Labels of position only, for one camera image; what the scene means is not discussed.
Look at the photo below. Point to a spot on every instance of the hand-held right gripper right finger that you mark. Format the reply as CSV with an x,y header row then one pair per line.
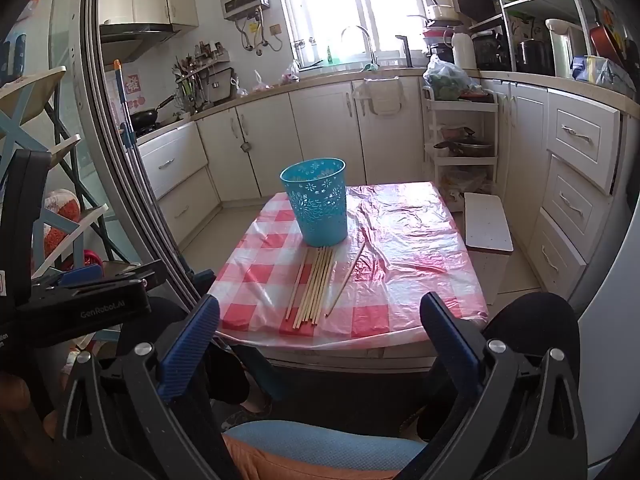
x,y
452,345

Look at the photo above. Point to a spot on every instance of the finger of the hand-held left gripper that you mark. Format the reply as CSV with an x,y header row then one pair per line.
x,y
80,275
135,272

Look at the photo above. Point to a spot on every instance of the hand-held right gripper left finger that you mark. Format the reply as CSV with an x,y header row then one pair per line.
x,y
192,340

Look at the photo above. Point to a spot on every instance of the single wooden chopstick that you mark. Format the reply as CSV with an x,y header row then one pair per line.
x,y
345,280

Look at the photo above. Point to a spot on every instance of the bundle of wooden chopsticks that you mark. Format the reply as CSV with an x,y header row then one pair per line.
x,y
312,290

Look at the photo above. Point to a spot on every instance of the blue perforated plastic basket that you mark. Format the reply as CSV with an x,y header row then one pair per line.
x,y
320,210

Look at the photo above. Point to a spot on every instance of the person's left hand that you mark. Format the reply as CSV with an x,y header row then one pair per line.
x,y
15,395

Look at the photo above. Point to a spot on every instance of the red white checkered tablecloth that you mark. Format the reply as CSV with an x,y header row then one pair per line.
x,y
410,240

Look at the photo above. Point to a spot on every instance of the white two-drawer cabinet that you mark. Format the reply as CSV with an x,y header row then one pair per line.
x,y
170,160

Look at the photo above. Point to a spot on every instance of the white stool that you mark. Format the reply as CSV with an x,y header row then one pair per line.
x,y
487,225

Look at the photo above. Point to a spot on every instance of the black frying pan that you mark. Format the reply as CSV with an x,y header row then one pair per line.
x,y
142,119

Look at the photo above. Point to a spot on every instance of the blue and white folding shelf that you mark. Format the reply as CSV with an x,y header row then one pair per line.
x,y
15,125

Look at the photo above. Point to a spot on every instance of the dark pot with lid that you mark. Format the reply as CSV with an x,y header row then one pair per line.
x,y
470,147

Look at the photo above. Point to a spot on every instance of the white three-tier cart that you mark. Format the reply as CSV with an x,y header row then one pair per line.
x,y
434,125

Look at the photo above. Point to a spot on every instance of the clear plastic bag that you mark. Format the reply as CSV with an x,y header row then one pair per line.
x,y
290,75
261,82

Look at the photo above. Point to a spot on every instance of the range hood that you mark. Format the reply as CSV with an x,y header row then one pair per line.
x,y
135,32

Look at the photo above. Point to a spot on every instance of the white three-drawer cabinet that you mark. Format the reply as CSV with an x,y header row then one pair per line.
x,y
580,135

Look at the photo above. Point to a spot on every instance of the white hanging plastic bag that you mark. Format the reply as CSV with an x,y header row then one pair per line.
x,y
385,100

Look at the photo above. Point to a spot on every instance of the bag of green vegetables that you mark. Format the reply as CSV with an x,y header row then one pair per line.
x,y
445,82

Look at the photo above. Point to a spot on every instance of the white thermos jug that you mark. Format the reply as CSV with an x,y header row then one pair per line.
x,y
464,52

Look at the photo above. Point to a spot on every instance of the black faucet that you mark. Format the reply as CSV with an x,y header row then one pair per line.
x,y
407,55

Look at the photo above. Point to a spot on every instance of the black countertop oven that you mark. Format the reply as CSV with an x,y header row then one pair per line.
x,y
492,52

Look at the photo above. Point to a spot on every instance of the black cooking pot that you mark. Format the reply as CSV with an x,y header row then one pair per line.
x,y
535,57

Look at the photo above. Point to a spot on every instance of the chrome curved faucet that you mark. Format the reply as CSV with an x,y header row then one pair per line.
x,y
370,47

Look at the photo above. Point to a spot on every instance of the blue and white packet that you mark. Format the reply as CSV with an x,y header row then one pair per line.
x,y
595,70

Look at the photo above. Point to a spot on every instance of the stack of red bowls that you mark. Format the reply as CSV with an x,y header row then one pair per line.
x,y
440,32

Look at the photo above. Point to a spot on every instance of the white electric kettle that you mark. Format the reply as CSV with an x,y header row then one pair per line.
x,y
562,47

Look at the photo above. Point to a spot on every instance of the white saucepan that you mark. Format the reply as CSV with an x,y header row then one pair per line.
x,y
440,11

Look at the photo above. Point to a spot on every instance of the red pan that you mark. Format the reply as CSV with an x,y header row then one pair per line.
x,y
602,40

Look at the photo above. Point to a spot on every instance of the black box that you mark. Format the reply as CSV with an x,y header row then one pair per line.
x,y
470,2

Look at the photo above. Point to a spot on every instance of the kitchen window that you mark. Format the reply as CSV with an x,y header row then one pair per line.
x,y
350,0

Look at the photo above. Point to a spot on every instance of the white countertop shelf rack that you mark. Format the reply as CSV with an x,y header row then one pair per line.
x,y
540,2

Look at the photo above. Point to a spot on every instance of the red paper wall decoration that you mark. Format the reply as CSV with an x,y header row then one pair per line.
x,y
134,85

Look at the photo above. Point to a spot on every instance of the wall rack with kitchen utensils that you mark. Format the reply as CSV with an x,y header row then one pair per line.
x,y
200,75

